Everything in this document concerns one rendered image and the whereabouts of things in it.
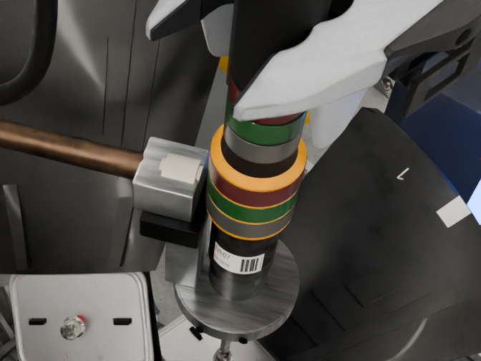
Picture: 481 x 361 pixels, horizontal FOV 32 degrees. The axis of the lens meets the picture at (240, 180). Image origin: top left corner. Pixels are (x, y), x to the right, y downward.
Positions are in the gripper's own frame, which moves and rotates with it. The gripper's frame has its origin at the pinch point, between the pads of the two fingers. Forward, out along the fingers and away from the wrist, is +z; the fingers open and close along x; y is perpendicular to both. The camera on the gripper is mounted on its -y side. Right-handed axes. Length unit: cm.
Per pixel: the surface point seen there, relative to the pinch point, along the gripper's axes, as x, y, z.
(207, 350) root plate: 1.2, 31.8, -2.9
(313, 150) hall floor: 63, 150, -101
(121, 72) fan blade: 11.7, 14.2, -4.1
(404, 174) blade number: 3.0, 32.6, -25.6
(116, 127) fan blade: 10.0, 16.2, -2.4
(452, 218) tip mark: -2.0, 34.1, -26.5
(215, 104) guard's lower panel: 70, 117, -71
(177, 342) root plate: 2.9, 31.7, -1.7
